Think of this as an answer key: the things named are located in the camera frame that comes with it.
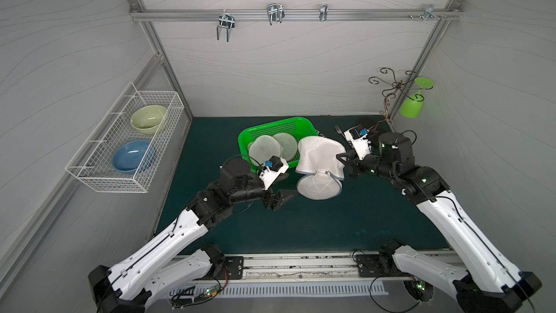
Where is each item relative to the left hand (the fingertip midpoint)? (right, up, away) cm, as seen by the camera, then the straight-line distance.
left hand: (291, 184), depth 64 cm
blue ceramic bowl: (-49, +8, -1) cm, 50 cm away
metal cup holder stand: (+44, +33, +27) cm, 62 cm away
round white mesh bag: (-12, +9, +40) cm, 43 cm away
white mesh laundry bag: (+9, +6, +3) cm, 12 cm away
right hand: (+16, +9, +5) cm, 19 cm away
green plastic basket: (+5, +19, +47) cm, 51 cm away
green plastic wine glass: (+56, +28, +31) cm, 69 cm away
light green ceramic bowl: (-50, +20, +9) cm, 55 cm away
